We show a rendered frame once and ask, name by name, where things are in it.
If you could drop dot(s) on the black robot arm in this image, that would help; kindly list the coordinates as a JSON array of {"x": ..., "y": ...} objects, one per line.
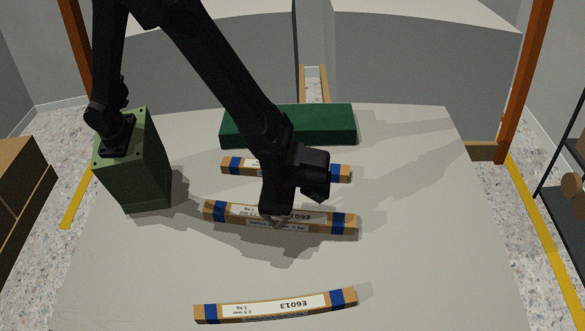
[{"x": 266, "y": 130}]

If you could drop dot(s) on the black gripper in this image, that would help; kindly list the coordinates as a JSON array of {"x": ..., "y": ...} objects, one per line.
[{"x": 268, "y": 208}]

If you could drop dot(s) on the tan cardboard pack with blue bands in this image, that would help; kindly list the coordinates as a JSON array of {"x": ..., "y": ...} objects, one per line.
[
  {"x": 301, "y": 220},
  {"x": 250, "y": 167},
  {"x": 275, "y": 309}
]

